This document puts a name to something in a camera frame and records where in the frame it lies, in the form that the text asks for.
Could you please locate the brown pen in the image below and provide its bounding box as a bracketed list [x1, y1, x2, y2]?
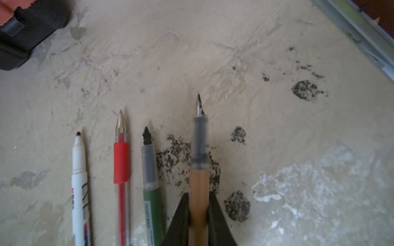
[188, 95, 210, 246]

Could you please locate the white marker pen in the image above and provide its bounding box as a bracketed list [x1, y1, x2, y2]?
[71, 132, 91, 246]

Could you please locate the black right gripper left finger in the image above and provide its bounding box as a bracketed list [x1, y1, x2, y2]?
[161, 193, 189, 246]

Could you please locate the dark green pen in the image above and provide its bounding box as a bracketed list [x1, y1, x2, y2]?
[141, 127, 164, 246]

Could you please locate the red plastic tool case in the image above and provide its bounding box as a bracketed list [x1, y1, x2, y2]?
[1, 0, 72, 71]

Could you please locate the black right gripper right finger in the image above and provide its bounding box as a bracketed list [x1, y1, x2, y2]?
[208, 192, 238, 246]

